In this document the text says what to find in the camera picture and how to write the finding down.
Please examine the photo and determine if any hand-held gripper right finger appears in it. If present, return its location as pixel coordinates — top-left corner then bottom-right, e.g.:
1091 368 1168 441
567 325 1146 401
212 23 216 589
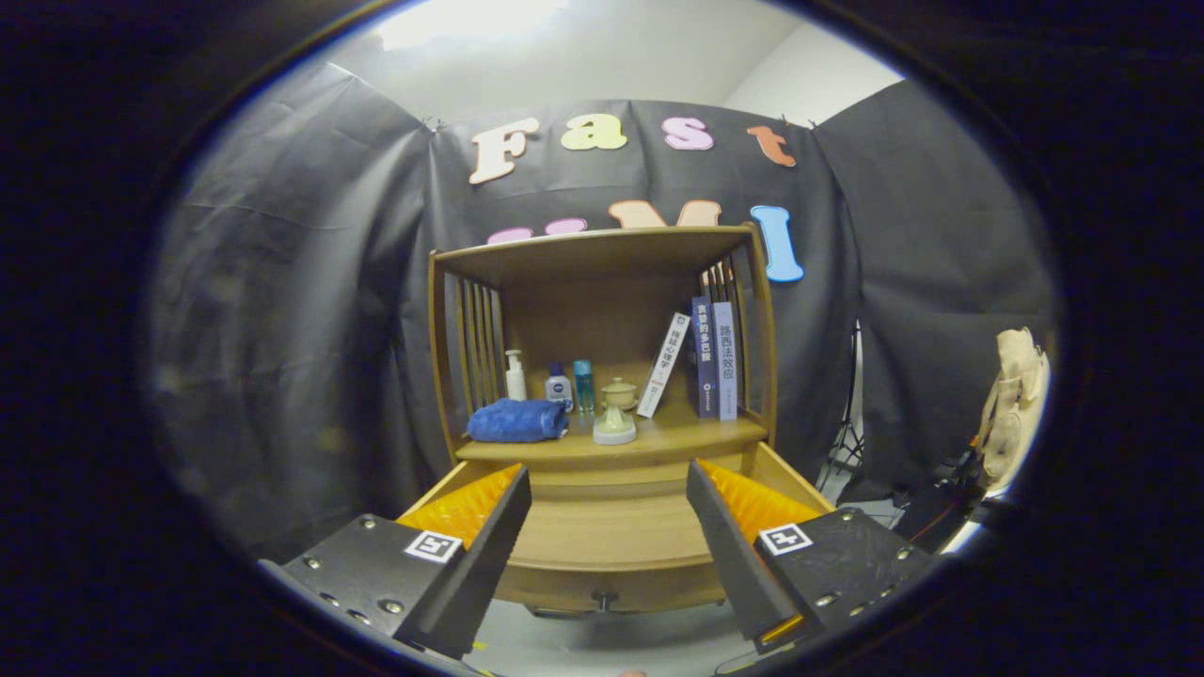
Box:
684 459 934 656

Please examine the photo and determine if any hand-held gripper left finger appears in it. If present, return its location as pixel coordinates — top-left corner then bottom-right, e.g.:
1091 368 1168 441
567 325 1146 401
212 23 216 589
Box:
256 463 533 661

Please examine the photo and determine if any wooden drawer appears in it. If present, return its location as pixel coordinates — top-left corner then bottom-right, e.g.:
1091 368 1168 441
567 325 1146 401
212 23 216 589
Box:
400 442 838 614

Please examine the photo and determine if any wooden countertop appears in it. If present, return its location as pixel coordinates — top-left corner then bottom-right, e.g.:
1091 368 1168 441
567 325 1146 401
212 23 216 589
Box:
456 414 769 464

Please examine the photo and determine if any wooden cabinet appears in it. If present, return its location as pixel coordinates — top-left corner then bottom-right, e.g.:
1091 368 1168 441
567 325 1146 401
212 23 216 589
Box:
428 223 782 466

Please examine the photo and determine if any blue folded towel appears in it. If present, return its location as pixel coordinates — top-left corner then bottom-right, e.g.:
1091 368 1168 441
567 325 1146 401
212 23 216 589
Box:
466 398 570 444

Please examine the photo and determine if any black tripod stand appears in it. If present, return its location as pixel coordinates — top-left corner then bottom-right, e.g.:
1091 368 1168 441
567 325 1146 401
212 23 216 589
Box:
816 320 871 490

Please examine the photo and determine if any light blue book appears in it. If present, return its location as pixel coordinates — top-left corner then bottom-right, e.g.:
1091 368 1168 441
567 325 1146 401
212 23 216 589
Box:
712 301 738 421

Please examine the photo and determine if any white book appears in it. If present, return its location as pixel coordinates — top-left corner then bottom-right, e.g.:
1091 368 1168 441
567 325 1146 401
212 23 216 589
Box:
637 312 692 419

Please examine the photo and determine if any dark blue book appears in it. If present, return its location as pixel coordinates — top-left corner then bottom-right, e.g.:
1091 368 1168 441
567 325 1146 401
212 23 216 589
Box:
691 296 720 418

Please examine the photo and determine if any black floor equipment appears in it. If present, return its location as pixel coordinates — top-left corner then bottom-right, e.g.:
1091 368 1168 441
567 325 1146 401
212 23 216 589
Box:
894 461 998 556

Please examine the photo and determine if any beige cloth bag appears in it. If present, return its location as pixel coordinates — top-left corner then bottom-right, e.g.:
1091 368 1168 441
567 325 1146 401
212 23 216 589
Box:
974 327 1052 490

